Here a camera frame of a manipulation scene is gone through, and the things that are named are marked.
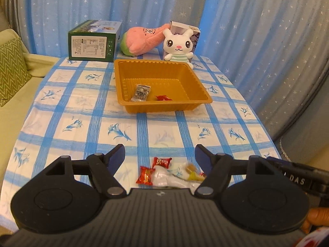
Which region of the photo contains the pale green sofa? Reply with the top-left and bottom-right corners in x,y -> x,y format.
0,28 -> 60,186

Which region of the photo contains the green printed carton box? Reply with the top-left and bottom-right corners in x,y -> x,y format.
68,20 -> 122,63

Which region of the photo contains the blue star curtain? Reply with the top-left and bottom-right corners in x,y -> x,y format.
4,0 -> 329,165

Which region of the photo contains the orange plastic tray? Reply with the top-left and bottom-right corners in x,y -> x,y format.
114,59 -> 212,113

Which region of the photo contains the white grey paper box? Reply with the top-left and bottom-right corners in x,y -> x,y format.
168,21 -> 201,57

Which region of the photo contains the person's right hand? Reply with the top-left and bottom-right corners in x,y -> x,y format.
301,207 -> 329,234

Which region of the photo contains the pink starfish plush toy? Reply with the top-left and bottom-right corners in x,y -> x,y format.
120,23 -> 171,57

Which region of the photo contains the red snack packet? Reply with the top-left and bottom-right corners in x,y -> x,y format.
156,95 -> 172,101

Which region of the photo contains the small red candy top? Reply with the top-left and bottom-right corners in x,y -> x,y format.
152,157 -> 172,169

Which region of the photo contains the green chevron cushion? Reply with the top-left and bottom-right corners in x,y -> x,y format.
0,38 -> 31,107

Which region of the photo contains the clear brown candy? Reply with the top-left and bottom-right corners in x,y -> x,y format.
185,163 -> 206,182

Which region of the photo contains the clear dark snack packet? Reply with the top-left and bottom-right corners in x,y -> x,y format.
131,84 -> 151,101

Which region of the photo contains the blue checked floral tablecloth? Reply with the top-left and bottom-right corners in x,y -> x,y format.
1,56 -> 279,231

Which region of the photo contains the white green snack bag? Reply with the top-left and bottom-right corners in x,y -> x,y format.
152,163 -> 202,193

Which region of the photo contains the small red candy packet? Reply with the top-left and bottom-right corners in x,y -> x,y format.
136,166 -> 155,186

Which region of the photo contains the white bunny plush toy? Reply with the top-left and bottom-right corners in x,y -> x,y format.
163,28 -> 193,68

